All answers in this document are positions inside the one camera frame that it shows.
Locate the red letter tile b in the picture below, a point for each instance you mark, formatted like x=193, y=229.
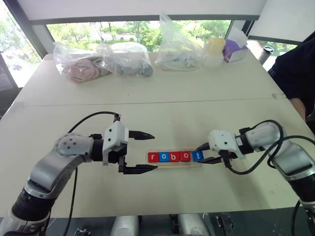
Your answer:
x=174, y=156

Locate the plastic bag with pink items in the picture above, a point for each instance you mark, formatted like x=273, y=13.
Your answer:
x=78, y=68

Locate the clear plastic container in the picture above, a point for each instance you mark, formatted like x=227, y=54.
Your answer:
x=212, y=61

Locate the blue letter tile o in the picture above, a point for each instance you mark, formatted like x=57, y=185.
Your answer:
x=164, y=157

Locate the silver robot left leg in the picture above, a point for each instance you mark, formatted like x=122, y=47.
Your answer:
x=125, y=226

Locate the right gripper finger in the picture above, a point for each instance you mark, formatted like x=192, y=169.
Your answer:
x=212, y=160
x=204, y=146

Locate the red letter tile r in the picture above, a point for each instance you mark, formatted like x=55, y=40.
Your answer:
x=153, y=157

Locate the tall clear plastic bag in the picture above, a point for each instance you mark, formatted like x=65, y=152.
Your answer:
x=177, y=49

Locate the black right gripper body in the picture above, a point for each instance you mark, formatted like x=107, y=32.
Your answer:
x=226, y=157

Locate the silver robot right leg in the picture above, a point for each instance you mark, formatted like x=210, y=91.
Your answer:
x=192, y=225

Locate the person's bare forearm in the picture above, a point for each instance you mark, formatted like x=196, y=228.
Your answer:
x=298, y=108

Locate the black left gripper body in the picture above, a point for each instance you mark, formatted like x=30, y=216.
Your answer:
x=115, y=156

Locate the pale yellow plastic cup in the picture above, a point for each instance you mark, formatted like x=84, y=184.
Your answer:
x=215, y=46

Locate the person in dark clothing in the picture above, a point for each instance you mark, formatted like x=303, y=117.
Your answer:
x=295, y=68

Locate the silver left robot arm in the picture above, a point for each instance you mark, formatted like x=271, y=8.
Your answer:
x=49, y=167

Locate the wooden letter tile holder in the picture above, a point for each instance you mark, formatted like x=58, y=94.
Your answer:
x=177, y=166

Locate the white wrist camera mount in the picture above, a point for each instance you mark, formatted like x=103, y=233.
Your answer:
x=114, y=134
x=221, y=140

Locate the purple and white tissue box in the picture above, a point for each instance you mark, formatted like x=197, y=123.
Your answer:
x=233, y=50

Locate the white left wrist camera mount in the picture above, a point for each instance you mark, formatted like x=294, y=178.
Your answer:
x=114, y=134

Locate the red letter tile o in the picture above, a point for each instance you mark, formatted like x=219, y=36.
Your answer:
x=185, y=156

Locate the silver robot leg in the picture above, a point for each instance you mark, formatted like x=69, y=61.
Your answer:
x=125, y=226
x=192, y=225

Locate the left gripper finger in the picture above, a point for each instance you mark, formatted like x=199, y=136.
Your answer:
x=139, y=135
x=137, y=169

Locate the white bottle with black lid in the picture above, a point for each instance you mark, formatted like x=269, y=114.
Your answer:
x=265, y=55

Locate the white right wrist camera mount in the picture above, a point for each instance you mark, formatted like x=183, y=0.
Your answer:
x=221, y=140

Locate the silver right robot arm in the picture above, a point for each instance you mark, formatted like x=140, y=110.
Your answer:
x=290, y=162

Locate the clear tape piece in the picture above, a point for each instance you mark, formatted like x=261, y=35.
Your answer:
x=278, y=95

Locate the black metal bracket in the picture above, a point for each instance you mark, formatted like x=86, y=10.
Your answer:
x=82, y=232
x=225, y=225

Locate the blue letter tile t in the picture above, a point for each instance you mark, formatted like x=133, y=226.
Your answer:
x=198, y=156

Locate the plastic bag with grey items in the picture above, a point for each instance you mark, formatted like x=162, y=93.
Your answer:
x=130, y=64

